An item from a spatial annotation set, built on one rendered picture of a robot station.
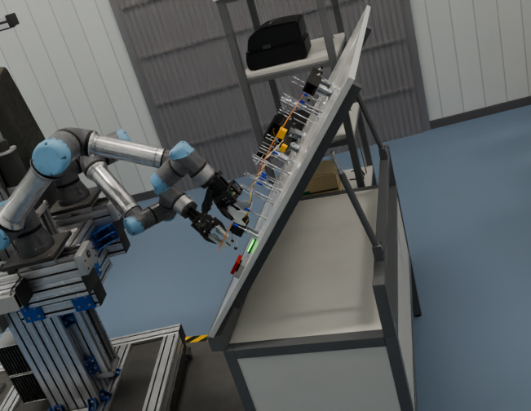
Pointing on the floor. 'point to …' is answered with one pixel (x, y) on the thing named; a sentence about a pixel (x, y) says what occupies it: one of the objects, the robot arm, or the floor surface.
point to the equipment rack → (329, 50)
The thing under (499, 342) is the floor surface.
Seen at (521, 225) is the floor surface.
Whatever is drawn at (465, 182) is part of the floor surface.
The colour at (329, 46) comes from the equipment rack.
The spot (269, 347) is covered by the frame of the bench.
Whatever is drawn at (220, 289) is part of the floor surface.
